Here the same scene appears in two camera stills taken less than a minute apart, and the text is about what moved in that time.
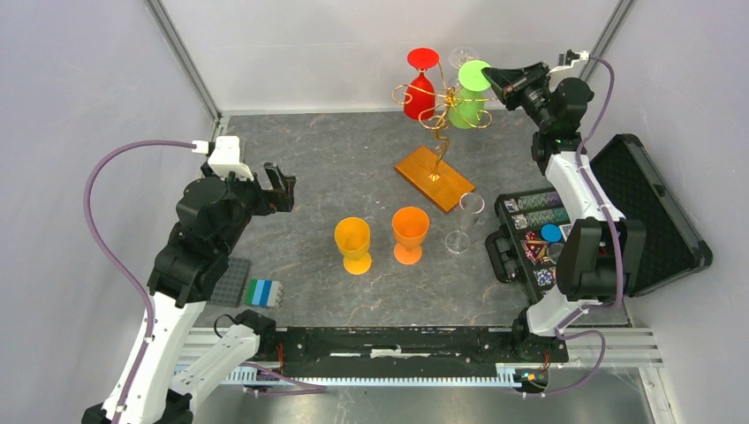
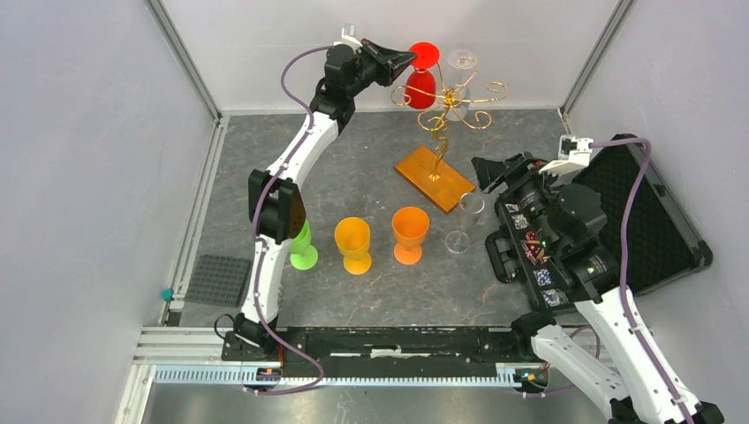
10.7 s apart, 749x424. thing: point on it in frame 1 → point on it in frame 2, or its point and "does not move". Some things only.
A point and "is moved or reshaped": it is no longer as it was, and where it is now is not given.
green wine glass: (467, 102) → (303, 254)
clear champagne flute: (471, 204) does not move
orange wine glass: (410, 225) does not move
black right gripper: (504, 81) → (519, 170)
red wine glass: (419, 96) is moved or reshaped
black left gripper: (282, 196) → (389, 63)
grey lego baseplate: (229, 289) does not move
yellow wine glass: (352, 235) does not move
